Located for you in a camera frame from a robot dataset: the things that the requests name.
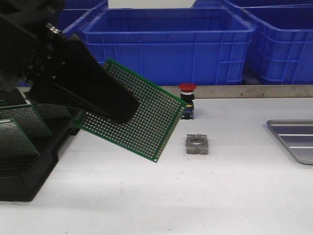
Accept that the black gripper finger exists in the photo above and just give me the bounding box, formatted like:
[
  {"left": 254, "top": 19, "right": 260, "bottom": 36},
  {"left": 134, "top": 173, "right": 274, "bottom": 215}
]
[{"left": 53, "top": 33, "right": 139, "bottom": 123}]

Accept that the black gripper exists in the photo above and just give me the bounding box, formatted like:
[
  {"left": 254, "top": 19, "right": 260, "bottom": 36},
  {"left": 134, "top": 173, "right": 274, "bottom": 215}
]
[{"left": 0, "top": 0, "right": 115, "bottom": 117}]

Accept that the green perforated circuit board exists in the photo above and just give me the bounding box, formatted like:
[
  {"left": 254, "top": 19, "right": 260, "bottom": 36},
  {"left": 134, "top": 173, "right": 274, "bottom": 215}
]
[{"left": 72, "top": 58, "right": 187, "bottom": 163}]

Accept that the black slotted board rack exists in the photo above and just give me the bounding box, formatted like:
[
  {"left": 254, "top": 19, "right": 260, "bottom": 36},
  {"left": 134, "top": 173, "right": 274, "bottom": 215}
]
[{"left": 0, "top": 89, "right": 79, "bottom": 202}]

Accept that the silver metal tray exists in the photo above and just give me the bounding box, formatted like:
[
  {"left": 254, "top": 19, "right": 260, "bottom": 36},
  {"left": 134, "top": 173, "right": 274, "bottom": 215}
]
[{"left": 267, "top": 120, "right": 313, "bottom": 165}]

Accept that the blue plastic crate left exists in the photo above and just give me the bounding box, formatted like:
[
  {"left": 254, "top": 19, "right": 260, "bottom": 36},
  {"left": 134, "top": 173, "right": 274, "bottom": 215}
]
[{"left": 56, "top": 0, "right": 109, "bottom": 36}]

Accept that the blue plastic crate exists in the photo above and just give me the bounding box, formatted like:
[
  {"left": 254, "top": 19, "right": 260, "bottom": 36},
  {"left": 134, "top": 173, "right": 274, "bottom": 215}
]
[
  {"left": 83, "top": 8, "right": 254, "bottom": 86},
  {"left": 224, "top": 0, "right": 313, "bottom": 85},
  {"left": 56, "top": 0, "right": 109, "bottom": 36}
]

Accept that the blue plastic crate centre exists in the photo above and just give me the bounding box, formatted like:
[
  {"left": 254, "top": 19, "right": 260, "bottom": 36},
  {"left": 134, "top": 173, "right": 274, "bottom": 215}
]
[{"left": 83, "top": 8, "right": 254, "bottom": 86}]

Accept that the red emergency stop button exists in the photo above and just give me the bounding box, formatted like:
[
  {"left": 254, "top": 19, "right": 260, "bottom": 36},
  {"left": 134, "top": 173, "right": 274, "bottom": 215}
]
[{"left": 179, "top": 83, "right": 196, "bottom": 119}]

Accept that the grey metal clamp block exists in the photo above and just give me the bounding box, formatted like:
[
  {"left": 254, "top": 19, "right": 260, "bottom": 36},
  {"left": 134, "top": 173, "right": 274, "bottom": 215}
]
[{"left": 185, "top": 134, "right": 209, "bottom": 155}]

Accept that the blue plastic crate right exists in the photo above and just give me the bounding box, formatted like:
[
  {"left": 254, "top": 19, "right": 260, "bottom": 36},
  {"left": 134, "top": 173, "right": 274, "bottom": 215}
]
[{"left": 224, "top": 0, "right": 313, "bottom": 85}]

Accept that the steel shelf rail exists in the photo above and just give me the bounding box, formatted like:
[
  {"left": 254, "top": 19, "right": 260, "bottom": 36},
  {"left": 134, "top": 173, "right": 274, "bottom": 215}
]
[{"left": 14, "top": 85, "right": 313, "bottom": 100}]

